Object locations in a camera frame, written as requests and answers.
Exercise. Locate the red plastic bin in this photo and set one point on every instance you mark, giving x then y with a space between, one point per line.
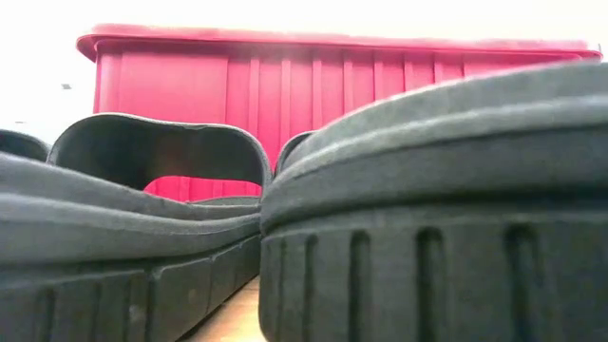
190 81

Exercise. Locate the dark ceiling fixture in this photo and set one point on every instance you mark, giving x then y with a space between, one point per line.
66 86

